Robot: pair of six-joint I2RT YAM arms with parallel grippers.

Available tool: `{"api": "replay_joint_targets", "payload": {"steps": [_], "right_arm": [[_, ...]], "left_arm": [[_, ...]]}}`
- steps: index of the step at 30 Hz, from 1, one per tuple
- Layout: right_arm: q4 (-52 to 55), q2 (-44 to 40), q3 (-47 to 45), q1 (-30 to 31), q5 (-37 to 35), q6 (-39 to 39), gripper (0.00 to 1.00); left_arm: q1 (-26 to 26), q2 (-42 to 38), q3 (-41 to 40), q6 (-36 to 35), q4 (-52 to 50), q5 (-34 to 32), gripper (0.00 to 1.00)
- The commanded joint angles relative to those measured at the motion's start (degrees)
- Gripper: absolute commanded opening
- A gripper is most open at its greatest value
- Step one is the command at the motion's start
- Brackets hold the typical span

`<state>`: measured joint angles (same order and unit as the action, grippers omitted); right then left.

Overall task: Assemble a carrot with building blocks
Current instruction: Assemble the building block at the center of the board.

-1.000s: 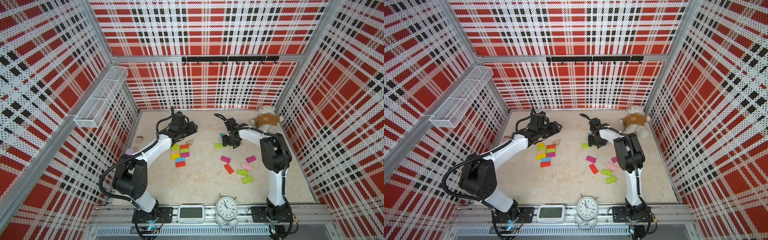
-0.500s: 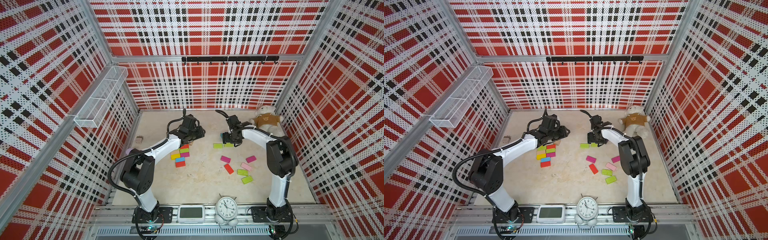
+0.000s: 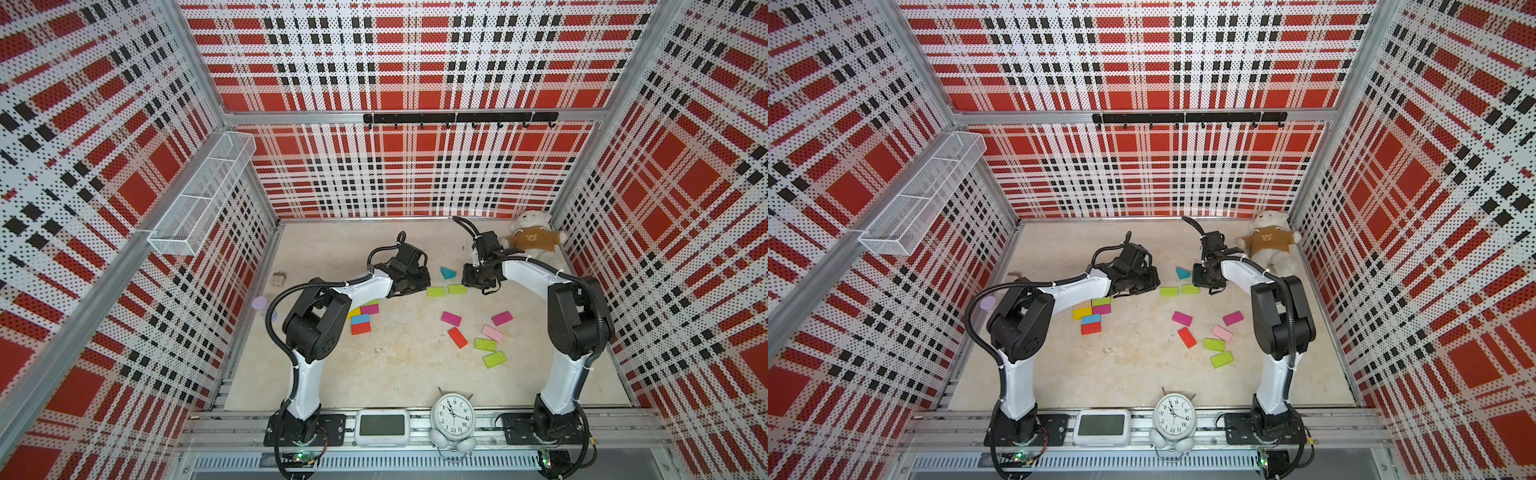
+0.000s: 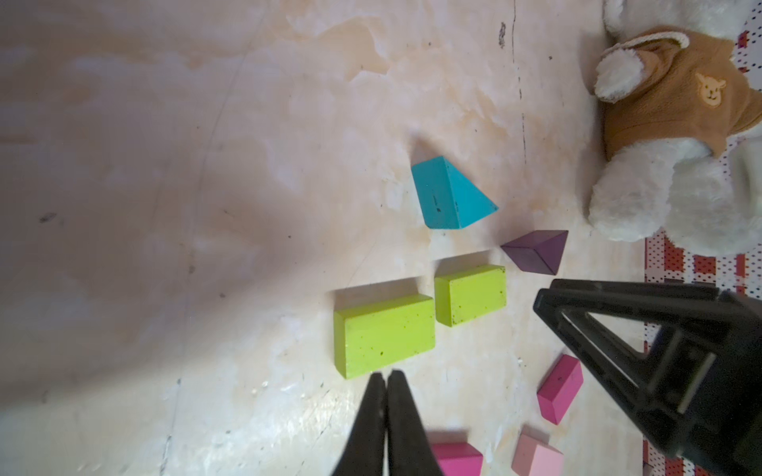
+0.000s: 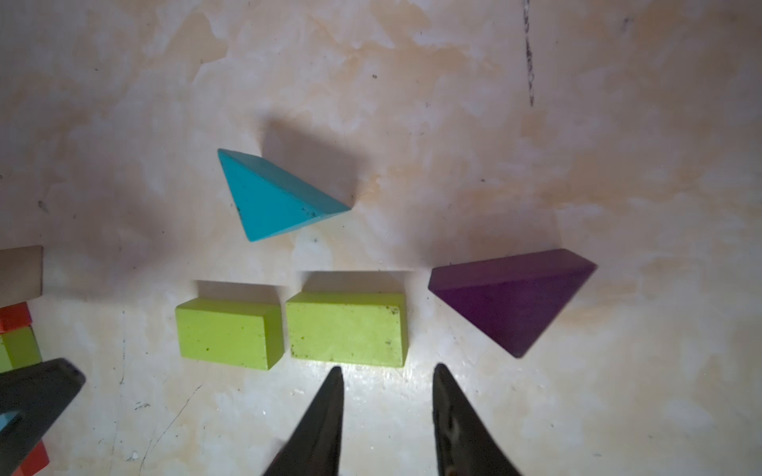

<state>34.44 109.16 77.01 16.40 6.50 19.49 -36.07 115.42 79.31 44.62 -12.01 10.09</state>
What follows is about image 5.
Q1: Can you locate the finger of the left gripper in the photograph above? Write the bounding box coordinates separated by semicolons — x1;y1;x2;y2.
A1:
1;358;87;475

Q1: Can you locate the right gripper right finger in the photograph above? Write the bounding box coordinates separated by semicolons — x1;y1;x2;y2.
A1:
433;363;521;476

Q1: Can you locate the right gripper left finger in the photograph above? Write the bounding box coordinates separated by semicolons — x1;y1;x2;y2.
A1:
264;366;344;476

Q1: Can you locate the blue rectangular block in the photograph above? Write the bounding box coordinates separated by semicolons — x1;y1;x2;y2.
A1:
0;411;19;430

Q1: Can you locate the lime green block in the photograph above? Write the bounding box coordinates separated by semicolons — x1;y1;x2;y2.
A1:
286;292;409;368
175;297;285;371
0;326;43;373

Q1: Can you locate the red block bottom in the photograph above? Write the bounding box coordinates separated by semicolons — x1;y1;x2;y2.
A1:
12;441;50;476

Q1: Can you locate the red block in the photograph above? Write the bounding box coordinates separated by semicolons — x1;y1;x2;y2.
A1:
12;441;50;476
0;303;32;334

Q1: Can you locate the natural wood triangle block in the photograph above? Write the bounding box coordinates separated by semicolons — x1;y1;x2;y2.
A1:
0;245;44;307

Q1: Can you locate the purple triangle block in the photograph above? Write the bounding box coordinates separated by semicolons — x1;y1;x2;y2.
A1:
429;249;597;358

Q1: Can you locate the teal triangle block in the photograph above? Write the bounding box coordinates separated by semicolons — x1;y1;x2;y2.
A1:
217;149;350;242

